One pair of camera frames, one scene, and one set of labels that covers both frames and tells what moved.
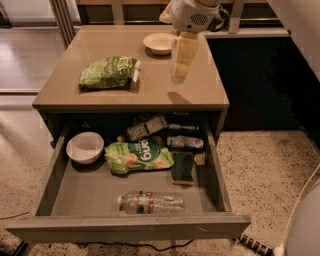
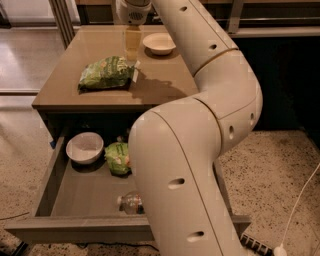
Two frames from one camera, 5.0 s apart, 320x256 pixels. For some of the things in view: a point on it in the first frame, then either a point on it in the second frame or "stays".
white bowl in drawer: (85, 147) stays
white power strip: (255, 245) stays
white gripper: (187, 17) → (132, 14)
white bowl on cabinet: (159, 43) stays
